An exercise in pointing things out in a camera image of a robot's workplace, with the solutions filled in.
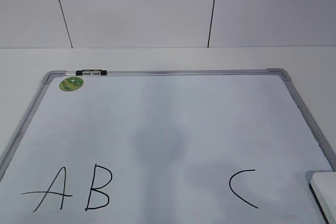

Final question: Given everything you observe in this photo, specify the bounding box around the white board eraser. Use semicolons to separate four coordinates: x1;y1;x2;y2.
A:
310;172;335;223

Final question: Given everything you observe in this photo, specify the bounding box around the round green sticker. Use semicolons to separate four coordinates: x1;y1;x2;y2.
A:
59;76;84;92

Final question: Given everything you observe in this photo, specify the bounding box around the white board with grey frame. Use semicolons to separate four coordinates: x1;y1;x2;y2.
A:
1;69;335;223

